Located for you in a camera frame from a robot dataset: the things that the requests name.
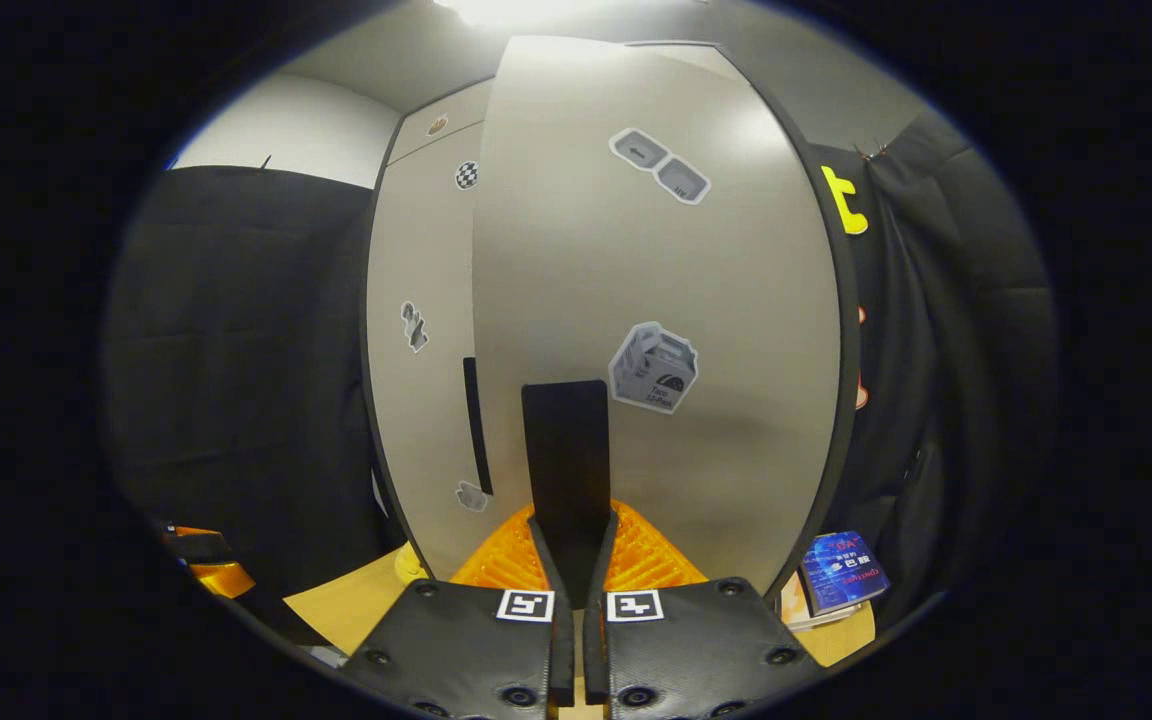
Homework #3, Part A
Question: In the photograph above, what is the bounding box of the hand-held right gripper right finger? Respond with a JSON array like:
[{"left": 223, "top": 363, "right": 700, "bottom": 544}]
[{"left": 581, "top": 500, "right": 827, "bottom": 720}]

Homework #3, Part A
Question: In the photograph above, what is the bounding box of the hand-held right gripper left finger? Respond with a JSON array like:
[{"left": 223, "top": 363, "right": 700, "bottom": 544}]
[{"left": 341, "top": 500, "right": 577, "bottom": 720}]

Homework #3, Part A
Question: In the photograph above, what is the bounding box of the black backdrop cloth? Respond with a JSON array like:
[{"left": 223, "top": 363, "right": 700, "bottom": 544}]
[
  {"left": 101, "top": 165, "right": 412, "bottom": 641},
  {"left": 806, "top": 105, "right": 1057, "bottom": 631}
]

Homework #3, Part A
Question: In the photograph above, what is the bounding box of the black door handle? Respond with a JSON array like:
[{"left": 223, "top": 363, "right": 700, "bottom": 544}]
[
  {"left": 521, "top": 380, "right": 612, "bottom": 581},
  {"left": 463, "top": 357, "right": 494, "bottom": 496}
]

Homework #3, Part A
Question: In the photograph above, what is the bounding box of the blue book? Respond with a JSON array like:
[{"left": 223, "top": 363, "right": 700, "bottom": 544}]
[{"left": 798, "top": 530, "right": 890, "bottom": 617}]

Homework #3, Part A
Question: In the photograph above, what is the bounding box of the large ceiling light panel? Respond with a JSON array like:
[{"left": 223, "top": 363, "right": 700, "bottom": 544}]
[{"left": 436, "top": 0, "right": 637, "bottom": 29}]

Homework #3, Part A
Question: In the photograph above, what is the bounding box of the grey cabinet drawer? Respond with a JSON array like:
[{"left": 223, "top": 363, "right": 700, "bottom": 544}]
[{"left": 391, "top": 80, "right": 494, "bottom": 166}]

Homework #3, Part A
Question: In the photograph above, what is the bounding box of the grey shoe cabinet door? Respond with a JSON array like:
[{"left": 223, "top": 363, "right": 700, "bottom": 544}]
[
  {"left": 364, "top": 120, "right": 497, "bottom": 583},
  {"left": 471, "top": 35, "right": 862, "bottom": 598}
]

